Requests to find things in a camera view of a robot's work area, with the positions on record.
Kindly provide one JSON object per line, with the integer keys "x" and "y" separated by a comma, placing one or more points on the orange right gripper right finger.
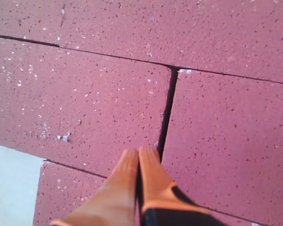
{"x": 163, "y": 203}

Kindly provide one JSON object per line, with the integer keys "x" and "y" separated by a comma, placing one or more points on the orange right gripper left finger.
{"x": 114, "y": 203}

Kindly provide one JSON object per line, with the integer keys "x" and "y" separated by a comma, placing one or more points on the red brick with white chip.
{"x": 61, "y": 189}

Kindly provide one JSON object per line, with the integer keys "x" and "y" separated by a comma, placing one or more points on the red front brick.
{"x": 76, "y": 108}

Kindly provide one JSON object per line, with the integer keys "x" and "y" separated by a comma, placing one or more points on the red middle row brick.
{"x": 224, "y": 145}

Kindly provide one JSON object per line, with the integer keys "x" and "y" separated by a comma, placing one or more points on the red front-left base brick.
{"x": 236, "y": 37}

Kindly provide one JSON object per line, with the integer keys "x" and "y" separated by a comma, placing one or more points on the red front-right base brick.
{"x": 37, "y": 20}

